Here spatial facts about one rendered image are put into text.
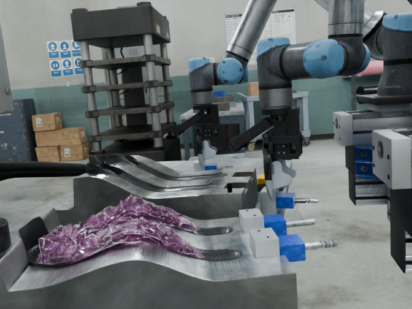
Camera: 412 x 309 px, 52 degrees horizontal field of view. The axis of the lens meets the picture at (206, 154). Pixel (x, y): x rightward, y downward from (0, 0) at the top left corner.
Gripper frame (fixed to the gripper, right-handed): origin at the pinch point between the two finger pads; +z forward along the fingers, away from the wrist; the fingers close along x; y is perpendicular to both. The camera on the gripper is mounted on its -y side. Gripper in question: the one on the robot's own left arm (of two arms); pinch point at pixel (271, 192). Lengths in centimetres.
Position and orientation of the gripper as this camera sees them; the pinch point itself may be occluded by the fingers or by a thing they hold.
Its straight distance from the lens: 102.4
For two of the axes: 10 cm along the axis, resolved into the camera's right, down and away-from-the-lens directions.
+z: 0.8, 9.8, 1.6
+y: 9.4, -0.2, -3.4
